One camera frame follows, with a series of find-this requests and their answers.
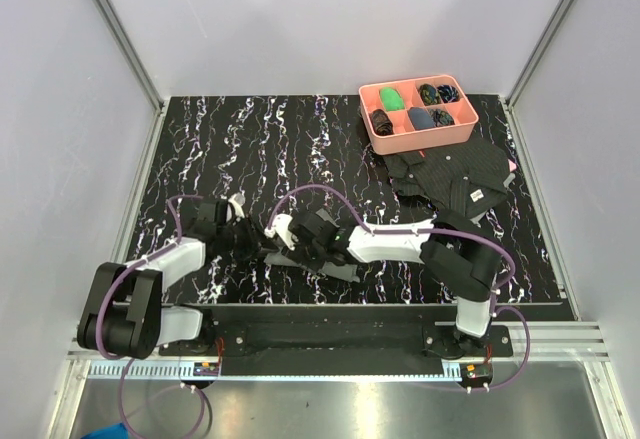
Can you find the brown patterned rolled tie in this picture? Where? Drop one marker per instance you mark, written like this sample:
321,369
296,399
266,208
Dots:
381,124

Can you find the navy striped rolled tie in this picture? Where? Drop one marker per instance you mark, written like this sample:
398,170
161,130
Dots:
448,93

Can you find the blue-grey rolled cloth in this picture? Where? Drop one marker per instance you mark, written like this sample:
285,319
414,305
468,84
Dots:
420,119

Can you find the pink divided organizer box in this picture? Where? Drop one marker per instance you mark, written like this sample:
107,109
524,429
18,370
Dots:
405,138

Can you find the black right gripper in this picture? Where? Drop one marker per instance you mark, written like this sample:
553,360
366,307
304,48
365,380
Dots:
294,252

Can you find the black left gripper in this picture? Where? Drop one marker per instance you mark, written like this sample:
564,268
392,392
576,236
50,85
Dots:
255,240

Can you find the dark striped button shirt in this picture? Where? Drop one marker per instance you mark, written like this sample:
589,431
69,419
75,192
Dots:
469,178

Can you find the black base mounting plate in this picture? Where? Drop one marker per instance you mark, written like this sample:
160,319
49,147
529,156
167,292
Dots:
339,365

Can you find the teal paisley rolled tie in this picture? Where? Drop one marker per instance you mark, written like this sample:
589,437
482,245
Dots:
441,118

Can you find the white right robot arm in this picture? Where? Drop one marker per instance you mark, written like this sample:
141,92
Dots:
452,249

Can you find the blue cloth scrap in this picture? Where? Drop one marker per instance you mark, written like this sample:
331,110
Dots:
115,431

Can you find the green rolled cloth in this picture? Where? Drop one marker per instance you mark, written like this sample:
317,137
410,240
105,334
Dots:
391,99

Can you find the olive floral rolled tie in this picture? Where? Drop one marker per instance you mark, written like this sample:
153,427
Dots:
429,94

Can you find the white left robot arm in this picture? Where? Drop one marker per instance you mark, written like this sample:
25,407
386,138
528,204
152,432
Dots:
125,315

